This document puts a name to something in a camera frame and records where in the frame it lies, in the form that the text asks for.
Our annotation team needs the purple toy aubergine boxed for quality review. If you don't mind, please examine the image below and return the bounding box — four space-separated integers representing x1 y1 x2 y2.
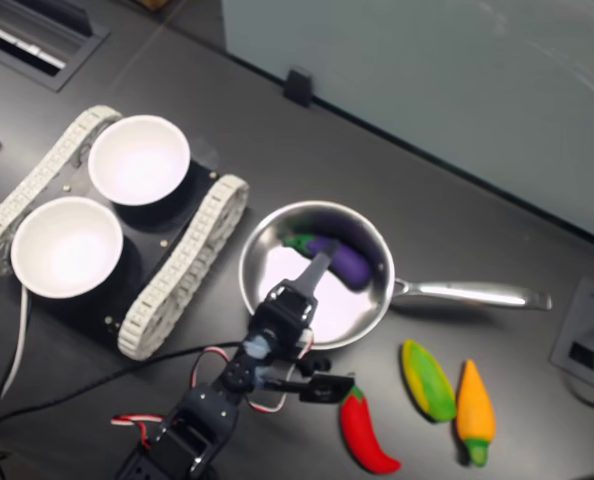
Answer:
281 233 373 292

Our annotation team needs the tracked vehicle with white tracks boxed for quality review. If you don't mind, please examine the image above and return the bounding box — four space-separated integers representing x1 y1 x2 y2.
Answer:
0 104 251 363

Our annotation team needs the red toy chilli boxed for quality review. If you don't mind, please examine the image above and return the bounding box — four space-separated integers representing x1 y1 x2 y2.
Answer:
338 384 403 474

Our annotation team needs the yellow green toy corn cob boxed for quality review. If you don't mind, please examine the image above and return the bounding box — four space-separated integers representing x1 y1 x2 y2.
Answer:
400 339 458 423

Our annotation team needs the black divider clip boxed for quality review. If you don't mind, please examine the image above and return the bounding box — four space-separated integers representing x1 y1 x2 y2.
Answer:
282 66 315 108

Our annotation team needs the orange toy carrot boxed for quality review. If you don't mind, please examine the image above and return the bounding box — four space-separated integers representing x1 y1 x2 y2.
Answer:
454 359 496 468

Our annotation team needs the white bowl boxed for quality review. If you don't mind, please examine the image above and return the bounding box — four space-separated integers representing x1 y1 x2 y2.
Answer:
9 195 125 300
87 114 191 207

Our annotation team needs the frosted desk divider panel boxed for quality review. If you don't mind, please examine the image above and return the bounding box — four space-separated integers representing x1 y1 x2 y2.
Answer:
220 0 594 252

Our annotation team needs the steel pan with long handle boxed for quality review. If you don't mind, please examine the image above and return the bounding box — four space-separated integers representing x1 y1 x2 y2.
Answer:
237 200 554 351

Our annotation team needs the red white servo wire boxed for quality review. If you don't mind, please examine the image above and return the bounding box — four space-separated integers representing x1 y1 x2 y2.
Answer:
188 345 235 393
110 412 154 447

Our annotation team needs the long black cable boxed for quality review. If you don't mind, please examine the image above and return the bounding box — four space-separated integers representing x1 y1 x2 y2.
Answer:
0 341 249 480

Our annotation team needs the grey table cable box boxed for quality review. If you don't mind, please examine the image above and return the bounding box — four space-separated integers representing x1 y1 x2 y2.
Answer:
548 276 594 397

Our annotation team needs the white vehicle cable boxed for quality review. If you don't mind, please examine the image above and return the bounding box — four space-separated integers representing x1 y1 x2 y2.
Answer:
0 286 31 437

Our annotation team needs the black table cable tray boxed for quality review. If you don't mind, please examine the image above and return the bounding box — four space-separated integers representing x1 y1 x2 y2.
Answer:
0 0 113 93

